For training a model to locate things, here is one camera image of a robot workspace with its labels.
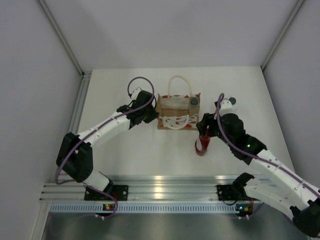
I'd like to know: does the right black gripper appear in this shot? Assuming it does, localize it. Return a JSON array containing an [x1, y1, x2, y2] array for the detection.
[[196, 110, 234, 147]]

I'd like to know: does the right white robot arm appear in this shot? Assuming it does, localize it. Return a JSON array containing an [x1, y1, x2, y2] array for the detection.
[[194, 94, 320, 238]]

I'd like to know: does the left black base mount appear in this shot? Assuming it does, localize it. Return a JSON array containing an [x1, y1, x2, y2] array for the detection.
[[84, 184, 129, 201]]

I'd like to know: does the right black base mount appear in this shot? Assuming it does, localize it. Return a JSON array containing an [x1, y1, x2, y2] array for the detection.
[[216, 184, 238, 202]]

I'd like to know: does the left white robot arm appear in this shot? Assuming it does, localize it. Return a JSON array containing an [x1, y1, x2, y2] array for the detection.
[[56, 87, 159, 200]]

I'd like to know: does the burlap watermelon canvas bag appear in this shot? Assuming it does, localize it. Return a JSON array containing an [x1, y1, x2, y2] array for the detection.
[[156, 75, 201, 131]]

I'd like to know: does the aluminium mounting rail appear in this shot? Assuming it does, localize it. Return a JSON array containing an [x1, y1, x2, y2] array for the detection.
[[39, 175, 238, 203]]

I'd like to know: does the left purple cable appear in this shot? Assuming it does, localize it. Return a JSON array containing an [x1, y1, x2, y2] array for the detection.
[[54, 76, 156, 220]]

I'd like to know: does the white bottle grey cap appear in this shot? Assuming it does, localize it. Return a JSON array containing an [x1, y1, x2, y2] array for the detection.
[[228, 96, 239, 113]]

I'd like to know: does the slotted cable duct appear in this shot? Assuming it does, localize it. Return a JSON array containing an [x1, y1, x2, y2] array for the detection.
[[49, 203, 249, 214]]

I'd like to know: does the beige bottle grey cap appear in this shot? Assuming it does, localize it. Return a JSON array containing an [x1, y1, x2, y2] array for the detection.
[[188, 96, 200, 116]]

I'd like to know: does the red liquid bottle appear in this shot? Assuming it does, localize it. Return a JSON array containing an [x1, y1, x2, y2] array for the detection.
[[194, 126, 211, 157]]

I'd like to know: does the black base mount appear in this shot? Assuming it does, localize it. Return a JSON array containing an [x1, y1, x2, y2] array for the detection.
[[216, 184, 238, 202], [84, 184, 129, 201]]

